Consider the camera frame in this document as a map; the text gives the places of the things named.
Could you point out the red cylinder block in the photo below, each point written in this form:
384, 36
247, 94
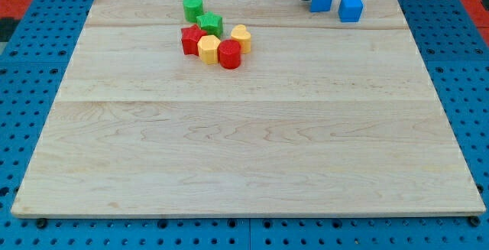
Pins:
229, 52

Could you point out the red star block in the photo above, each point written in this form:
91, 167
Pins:
190, 37

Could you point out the blue pentagon block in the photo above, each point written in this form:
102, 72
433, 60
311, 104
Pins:
320, 5

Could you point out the blue cube block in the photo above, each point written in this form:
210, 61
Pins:
350, 10

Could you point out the light wooden board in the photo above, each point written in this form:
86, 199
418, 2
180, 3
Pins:
322, 119

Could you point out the yellow hexagon block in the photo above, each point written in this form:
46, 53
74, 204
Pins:
208, 49

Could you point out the green star block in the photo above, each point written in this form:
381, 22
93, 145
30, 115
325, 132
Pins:
211, 23

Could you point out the green cylinder block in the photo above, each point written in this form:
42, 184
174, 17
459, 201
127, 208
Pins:
192, 10

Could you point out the yellow heart block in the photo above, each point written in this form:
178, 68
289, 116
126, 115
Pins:
241, 34

